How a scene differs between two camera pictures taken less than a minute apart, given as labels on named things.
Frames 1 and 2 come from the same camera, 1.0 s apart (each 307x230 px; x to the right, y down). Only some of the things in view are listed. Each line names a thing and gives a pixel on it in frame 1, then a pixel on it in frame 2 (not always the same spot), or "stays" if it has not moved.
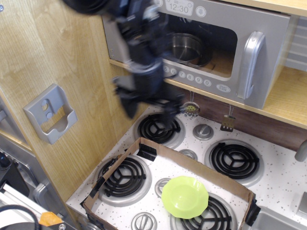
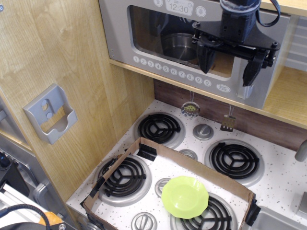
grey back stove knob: x=203 y=132 stays
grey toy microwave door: x=217 y=45 stays
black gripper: x=147 y=83 -> x=239 y=32
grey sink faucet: x=301 y=155 stays
